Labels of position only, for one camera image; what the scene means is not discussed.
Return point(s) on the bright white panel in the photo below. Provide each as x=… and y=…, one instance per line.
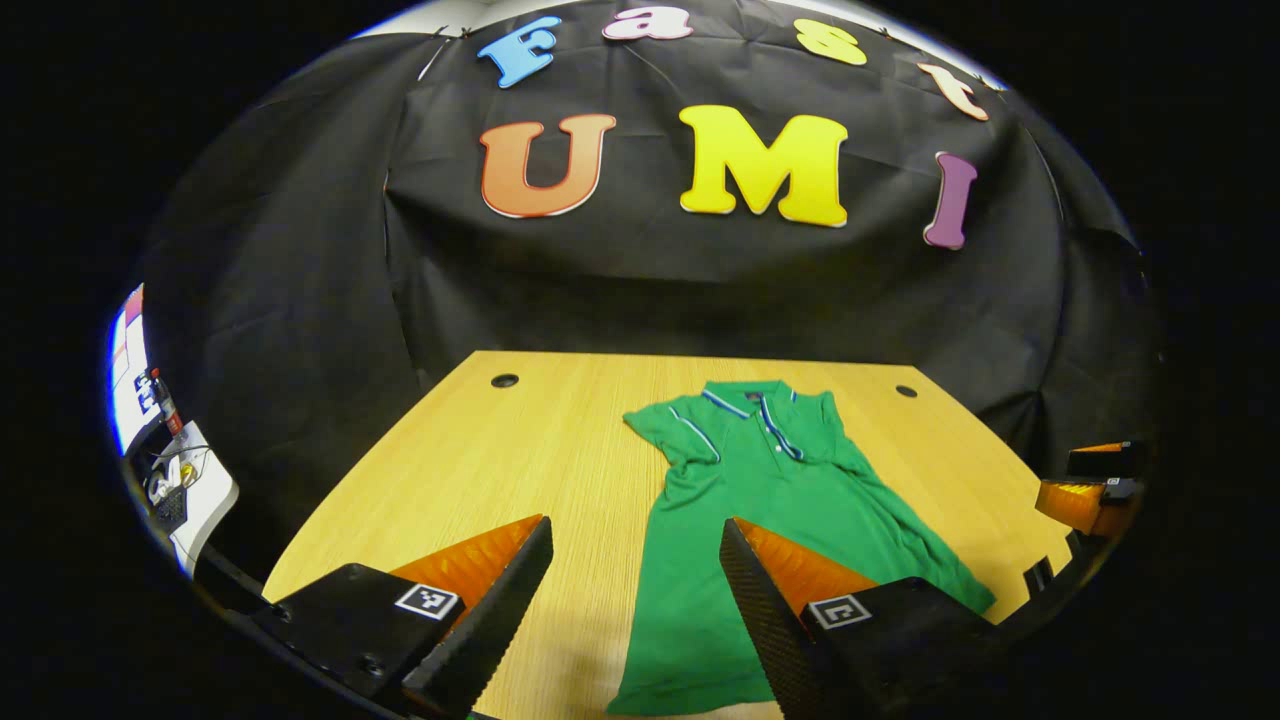
x=125, y=400

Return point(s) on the white side table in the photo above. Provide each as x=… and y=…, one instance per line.
x=205, y=490

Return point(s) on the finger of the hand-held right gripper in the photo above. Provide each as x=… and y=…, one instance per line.
x=1100, y=462
x=1075, y=503

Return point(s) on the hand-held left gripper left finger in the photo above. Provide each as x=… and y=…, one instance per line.
x=495, y=620

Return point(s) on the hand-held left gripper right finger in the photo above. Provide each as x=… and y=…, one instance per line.
x=765, y=620

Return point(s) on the black backdrop cloth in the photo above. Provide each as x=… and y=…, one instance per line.
x=650, y=280

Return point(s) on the colourful desk clutter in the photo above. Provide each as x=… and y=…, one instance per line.
x=166, y=400

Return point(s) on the green T-shirt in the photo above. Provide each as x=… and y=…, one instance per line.
x=790, y=500

